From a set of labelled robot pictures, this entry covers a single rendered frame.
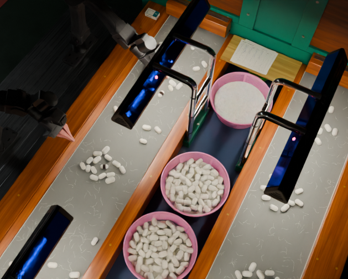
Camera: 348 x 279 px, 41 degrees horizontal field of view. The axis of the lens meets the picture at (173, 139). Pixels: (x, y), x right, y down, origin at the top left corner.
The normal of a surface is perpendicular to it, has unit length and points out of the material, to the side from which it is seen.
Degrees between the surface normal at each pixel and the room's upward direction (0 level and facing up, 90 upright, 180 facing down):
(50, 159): 0
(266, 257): 0
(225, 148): 0
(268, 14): 90
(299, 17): 90
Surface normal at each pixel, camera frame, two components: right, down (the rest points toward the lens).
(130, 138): 0.03, -0.47
